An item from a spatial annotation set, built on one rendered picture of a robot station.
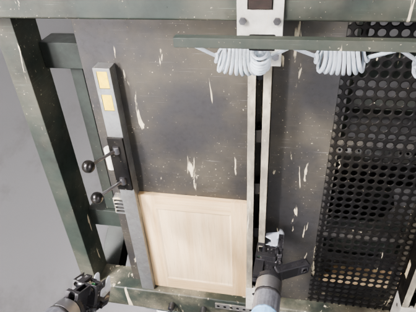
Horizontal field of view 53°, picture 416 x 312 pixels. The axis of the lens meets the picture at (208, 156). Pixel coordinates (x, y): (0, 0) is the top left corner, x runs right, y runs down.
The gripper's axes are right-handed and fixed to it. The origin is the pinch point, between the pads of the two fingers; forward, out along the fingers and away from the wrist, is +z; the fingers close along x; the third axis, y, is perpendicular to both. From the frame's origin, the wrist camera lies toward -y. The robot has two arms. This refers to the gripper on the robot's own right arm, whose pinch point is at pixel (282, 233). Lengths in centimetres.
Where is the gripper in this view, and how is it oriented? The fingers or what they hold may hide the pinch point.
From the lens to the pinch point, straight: 141.1
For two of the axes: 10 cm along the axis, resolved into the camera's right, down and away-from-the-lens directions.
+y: -9.7, -1.0, 2.1
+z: 2.3, -5.8, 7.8
